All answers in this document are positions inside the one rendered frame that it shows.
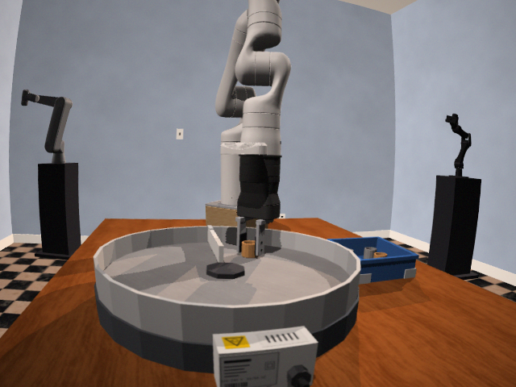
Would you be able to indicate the blue crate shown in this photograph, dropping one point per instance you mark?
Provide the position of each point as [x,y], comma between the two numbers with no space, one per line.
[400,263]

